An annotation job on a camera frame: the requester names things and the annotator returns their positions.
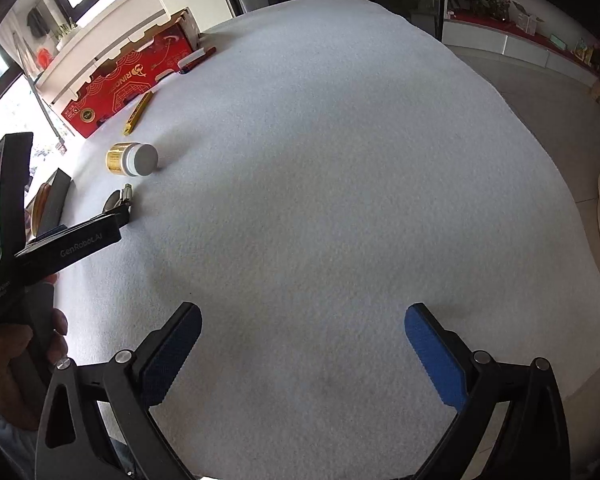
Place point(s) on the potted plant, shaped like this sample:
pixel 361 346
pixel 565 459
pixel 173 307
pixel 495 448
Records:
pixel 480 0

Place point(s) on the red cardboard box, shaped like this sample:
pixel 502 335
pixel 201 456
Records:
pixel 125 90

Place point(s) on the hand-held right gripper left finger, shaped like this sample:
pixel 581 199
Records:
pixel 172 355

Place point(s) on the white paper box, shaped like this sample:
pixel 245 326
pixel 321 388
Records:
pixel 527 20

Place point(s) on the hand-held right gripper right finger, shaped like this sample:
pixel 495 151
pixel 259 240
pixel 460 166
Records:
pixel 435 355

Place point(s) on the small white bottle yellow label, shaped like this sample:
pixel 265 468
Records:
pixel 120 157

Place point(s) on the person's left hand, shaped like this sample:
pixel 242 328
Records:
pixel 10 395

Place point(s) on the low white bench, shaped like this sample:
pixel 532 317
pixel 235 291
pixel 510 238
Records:
pixel 525 45

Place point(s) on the grey tray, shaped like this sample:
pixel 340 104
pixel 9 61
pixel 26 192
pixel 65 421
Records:
pixel 60 195

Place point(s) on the dark hanging garment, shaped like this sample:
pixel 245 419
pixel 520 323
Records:
pixel 37 22

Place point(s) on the red ornament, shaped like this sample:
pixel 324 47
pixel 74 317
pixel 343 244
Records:
pixel 44 59

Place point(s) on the person's left forearm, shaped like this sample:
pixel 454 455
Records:
pixel 0 452

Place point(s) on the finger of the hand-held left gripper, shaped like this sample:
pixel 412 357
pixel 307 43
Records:
pixel 52 231
pixel 80 245

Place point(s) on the yellow utility knife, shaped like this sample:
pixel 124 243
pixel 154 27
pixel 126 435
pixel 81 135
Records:
pixel 139 112

